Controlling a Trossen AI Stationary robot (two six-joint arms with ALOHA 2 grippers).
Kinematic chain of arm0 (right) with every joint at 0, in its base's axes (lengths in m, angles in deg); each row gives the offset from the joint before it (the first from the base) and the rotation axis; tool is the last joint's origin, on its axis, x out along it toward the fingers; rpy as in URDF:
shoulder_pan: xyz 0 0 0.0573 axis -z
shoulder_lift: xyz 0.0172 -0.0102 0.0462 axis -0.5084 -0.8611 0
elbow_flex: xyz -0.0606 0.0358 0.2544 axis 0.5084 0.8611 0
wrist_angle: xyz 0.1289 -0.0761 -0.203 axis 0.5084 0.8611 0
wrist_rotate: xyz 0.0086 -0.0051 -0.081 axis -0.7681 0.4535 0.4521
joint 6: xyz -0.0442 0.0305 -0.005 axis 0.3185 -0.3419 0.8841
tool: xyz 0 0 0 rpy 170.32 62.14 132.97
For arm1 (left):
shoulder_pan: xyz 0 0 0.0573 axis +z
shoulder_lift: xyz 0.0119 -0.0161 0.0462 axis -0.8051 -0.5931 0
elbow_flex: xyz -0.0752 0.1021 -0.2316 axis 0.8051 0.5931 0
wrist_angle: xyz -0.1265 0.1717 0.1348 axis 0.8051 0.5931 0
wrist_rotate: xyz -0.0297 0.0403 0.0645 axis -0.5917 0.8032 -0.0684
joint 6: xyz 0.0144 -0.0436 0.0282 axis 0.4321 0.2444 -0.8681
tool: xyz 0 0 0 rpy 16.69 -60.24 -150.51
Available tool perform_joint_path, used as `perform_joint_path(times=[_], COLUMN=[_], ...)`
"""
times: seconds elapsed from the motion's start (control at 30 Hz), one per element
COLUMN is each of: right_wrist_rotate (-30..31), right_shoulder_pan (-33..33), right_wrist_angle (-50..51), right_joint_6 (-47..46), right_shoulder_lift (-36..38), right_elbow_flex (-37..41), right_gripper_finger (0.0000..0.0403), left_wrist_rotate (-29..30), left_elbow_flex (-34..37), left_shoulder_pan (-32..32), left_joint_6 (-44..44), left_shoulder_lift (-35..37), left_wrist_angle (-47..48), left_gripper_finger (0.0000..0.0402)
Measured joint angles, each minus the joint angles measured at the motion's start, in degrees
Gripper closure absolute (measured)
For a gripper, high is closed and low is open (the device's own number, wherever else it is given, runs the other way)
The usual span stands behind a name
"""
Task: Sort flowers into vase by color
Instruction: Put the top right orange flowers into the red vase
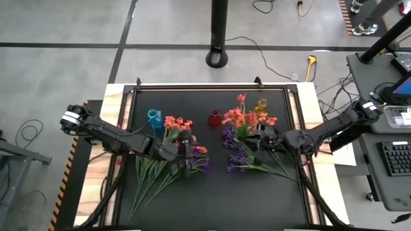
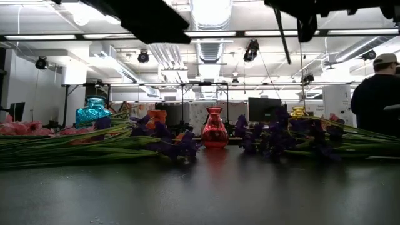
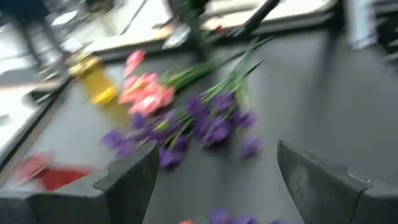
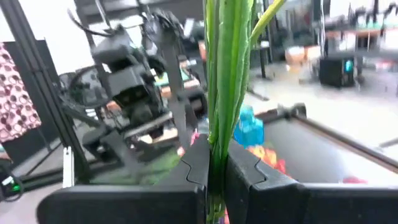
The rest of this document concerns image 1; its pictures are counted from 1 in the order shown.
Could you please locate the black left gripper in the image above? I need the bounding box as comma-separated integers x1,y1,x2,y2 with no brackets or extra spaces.
175,130,202,179

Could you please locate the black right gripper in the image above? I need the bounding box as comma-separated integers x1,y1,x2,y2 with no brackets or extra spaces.
246,125,285,165

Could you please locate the purple artificial flower bunch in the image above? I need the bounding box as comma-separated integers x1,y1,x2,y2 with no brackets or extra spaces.
222,125,258,151
146,150,210,206
227,150,299,182

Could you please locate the orange artificial flower bunch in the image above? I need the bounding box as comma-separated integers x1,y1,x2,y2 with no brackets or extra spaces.
128,115,194,221
221,94,259,139

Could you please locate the yellow glass vase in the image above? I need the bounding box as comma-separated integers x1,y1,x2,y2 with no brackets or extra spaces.
253,98,269,116

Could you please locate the red glass vase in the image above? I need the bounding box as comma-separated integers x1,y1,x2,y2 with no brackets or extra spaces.
207,108,223,128

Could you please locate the blue glass vase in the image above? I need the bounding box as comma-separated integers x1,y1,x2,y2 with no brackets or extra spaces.
146,108,164,130

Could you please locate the black table mat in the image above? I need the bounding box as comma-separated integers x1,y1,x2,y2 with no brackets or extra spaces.
117,88,311,227

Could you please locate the black platform with striped edge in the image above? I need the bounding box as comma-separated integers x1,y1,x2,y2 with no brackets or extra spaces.
48,99,104,231

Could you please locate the grey desk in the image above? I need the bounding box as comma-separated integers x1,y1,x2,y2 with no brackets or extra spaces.
346,53,411,212

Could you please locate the black keyboard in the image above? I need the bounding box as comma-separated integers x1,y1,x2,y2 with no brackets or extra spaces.
377,141,411,177

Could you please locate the clear plastic container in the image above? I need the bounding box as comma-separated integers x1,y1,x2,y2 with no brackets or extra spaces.
383,105,411,126

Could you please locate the black mat with striped edge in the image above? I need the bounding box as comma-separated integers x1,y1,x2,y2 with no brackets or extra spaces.
338,0,411,37

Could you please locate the monitor with blue screen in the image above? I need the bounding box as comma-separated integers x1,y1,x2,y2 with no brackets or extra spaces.
383,72,411,105

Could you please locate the person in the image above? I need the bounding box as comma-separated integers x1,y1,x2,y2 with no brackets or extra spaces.
349,0,404,36

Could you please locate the black angled pole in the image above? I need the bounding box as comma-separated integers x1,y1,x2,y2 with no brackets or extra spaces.
358,11,411,64

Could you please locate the grey metal stand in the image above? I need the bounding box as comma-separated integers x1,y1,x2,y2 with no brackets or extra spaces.
0,130,53,209

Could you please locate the black aluminium table frame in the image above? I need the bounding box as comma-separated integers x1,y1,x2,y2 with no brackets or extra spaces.
96,76,349,231

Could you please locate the black diagonal frame strut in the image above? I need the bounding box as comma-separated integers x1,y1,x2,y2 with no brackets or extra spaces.
76,153,127,229
297,153,348,228

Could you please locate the black floor cable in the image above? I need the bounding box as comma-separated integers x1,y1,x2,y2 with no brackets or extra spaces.
224,35,299,83

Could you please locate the tangled cable bundle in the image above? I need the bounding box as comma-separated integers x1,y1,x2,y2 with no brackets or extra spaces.
317,73,361,117

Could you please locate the yellow plug with cord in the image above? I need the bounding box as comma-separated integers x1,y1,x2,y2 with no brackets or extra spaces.
303,55,319,83

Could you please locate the black camera stand pole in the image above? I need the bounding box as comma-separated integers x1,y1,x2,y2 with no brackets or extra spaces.
205,0,229,69

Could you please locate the black cable loop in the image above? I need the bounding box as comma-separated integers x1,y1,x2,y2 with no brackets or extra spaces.
15,119,44,150
252,0,275,15

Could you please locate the yellow cord with black plug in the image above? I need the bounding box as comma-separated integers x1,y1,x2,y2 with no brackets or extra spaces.
297,0,315,17

